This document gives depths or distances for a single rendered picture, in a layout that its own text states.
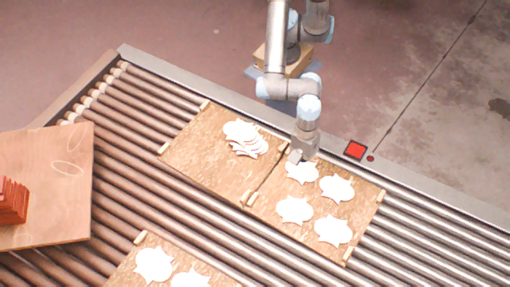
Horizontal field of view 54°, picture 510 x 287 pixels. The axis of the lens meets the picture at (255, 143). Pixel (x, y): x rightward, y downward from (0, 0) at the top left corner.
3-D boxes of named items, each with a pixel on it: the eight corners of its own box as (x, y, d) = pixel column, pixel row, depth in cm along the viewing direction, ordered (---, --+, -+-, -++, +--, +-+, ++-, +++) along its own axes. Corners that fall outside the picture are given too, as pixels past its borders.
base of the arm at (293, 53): (276, 37, 236) (275, 21, 227) (305, 47, 231) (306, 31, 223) (261, 60, 228) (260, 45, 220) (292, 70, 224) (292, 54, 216)
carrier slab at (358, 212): (292, 146, 204) (292, 143, 203) (386, 194, 191) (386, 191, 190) (244, 210, 187) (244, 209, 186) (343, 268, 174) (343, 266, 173)
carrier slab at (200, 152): (209, 103, 218) (209, 100, 217) (290, 145, 204) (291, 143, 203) (156, 159, 201) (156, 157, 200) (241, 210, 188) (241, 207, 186)
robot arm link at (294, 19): (271, 28, 226) (270, 4, 214) (301, 29, 224) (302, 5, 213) (268, 47, 219) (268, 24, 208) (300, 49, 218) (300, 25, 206)
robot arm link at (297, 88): (289, 69, 173) (287, 93, 167) (323, 71, 172) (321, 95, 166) (289, 85, 179) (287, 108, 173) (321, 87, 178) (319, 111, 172)
